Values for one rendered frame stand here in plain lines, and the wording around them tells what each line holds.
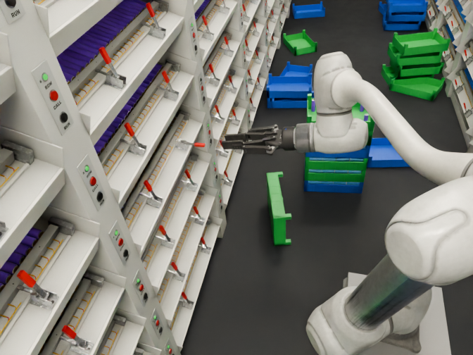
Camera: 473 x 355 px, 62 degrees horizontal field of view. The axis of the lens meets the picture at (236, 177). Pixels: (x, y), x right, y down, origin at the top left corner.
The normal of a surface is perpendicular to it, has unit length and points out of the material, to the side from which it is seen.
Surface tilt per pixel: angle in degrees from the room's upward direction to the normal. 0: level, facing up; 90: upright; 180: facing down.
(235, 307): 0
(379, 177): 0
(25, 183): 21
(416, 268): 82
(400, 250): 83
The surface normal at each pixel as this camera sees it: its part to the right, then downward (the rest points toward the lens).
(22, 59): 0.97, 0.08
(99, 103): 0.28, -0.66
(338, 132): -0.25, 0.25
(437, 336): -0.07, -0.74
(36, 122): -0.21, 0.67
